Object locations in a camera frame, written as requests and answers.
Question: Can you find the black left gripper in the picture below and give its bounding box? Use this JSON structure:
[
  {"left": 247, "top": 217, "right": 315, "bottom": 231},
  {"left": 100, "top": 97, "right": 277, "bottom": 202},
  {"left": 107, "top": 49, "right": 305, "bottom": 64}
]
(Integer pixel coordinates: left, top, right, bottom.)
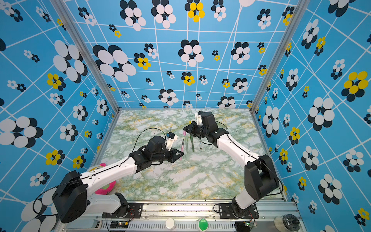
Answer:
[{"left": 152, "top": 147, "right": 185, "bottom": 163}]

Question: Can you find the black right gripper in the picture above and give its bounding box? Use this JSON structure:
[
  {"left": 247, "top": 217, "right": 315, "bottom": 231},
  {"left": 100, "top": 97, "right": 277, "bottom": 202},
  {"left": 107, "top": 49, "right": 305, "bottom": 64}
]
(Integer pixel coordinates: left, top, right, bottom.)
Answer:
[{"left": 184, "top": 122, "right": 210, "bottom": 139}]

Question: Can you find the dark green pen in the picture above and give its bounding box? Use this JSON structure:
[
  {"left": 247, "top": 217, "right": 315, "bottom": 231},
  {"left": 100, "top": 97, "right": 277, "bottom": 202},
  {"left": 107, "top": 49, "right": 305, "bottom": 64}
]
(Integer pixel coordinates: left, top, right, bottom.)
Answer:
[{"left": 190, "top": 136, "right": 195, "bottom": 152}]

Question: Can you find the pink pen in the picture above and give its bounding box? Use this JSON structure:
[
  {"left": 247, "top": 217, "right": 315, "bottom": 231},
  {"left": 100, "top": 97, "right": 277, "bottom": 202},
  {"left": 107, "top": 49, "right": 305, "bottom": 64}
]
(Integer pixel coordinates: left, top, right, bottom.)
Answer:
[{"left": 180, "top": 138, "right": 185, "bottom": 160}]

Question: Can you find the light green pen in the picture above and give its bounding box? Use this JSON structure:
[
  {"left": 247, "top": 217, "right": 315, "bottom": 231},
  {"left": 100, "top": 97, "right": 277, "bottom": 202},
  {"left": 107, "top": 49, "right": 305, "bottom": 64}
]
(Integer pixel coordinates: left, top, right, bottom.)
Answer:
[{"left": 185, "top": 136, "right": 189, "bottom": 153}]

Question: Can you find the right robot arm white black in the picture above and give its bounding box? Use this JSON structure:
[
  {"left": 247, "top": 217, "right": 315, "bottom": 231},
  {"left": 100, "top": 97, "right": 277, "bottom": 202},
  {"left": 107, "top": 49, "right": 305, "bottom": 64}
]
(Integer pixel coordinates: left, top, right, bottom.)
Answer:
[{"left": 184, "top": 111, "right": 281, "bottom": 218}]

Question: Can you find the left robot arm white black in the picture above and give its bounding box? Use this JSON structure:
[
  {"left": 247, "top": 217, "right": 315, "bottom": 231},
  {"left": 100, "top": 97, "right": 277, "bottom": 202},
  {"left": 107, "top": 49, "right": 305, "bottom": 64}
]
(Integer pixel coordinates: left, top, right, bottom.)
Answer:
[{"left": 52, "top": 133, "right": 184, "bottom": 224}]

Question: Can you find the white round button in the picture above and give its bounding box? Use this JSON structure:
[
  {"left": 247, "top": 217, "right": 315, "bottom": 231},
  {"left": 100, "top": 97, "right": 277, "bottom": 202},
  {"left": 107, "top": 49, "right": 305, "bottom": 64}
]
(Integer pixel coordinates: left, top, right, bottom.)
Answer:
[{"left": 165, "top": 218, "right": 176, "bottom": 230}]

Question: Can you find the green push button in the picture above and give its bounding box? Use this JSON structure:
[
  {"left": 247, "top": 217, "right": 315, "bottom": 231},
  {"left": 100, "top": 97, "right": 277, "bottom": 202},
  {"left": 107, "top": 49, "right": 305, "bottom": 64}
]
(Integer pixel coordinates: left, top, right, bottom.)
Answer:
[{"left": 197, "top": 218, "right": 209, "bottom": 232}]

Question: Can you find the plush toy with glasses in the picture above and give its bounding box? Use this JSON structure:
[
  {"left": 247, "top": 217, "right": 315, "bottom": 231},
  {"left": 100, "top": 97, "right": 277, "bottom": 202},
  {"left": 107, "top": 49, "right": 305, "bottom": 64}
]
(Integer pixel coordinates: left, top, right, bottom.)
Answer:
[{"left": 88, "top": 162, "right": 117, "bottom": 195}]

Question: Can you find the tape roll spool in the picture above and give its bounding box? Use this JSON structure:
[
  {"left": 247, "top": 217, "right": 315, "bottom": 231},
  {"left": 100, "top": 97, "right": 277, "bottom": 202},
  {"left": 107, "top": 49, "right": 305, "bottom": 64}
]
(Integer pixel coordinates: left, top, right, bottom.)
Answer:
[{"left": 274, "top": 214, "right": 301, "bottom": 232}]

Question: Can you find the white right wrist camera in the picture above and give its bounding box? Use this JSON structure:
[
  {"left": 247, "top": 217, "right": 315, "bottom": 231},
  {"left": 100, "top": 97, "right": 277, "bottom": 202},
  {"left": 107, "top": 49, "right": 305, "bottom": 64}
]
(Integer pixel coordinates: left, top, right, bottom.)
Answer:
[{"left": 195, "top": 111, "right": 203, "bottom": 126}]

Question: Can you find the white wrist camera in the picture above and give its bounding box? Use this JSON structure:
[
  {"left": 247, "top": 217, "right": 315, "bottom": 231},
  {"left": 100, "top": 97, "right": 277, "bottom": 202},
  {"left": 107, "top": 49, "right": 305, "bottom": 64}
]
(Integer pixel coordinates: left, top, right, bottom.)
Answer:
[
  {"left": 166, "top": 132, "right": 178, "bottom": 151},
  {"left": 195, "top": 111, "right": 203, "bottom": 126}
]

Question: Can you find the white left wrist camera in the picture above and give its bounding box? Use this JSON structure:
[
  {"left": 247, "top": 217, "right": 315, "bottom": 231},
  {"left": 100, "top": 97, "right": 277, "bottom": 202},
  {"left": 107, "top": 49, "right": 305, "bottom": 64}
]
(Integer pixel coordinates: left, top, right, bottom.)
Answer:
[{"left": 166, "top": 132, "right": 178, "bottom": 151}]

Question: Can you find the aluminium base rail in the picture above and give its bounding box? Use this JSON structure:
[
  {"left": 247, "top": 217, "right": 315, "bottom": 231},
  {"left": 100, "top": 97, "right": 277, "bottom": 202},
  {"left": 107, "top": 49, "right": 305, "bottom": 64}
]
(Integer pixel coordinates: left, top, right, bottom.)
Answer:
[{"left": 55, "top": 199, "right": 306, "bottom": 232}]

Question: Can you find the aluminium corner post right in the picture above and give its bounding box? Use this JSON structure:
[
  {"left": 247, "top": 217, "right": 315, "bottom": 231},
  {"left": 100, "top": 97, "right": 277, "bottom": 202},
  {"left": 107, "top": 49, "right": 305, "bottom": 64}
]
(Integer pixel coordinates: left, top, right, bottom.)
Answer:
[{"left": 251, "top": 0, "right": 310, "bottom": 113}]

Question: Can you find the aluminium corner post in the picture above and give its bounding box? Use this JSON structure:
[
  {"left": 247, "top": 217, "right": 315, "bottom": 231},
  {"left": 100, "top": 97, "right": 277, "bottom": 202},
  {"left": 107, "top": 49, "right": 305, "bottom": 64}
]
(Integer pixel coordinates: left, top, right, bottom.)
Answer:
[
  {"left": 251, "top": 0, "right": 310, "bottom": 113},
  {"left": 51, "top": 1, "right": 120, "bottom": 114}
]

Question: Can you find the aluminium corner post left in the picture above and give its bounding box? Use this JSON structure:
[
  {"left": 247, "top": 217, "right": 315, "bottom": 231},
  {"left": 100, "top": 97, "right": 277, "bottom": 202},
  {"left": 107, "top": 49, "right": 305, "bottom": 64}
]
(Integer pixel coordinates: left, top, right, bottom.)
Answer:
[{"left": 51, "top": 1, "right": 120, "bottom": 114}]

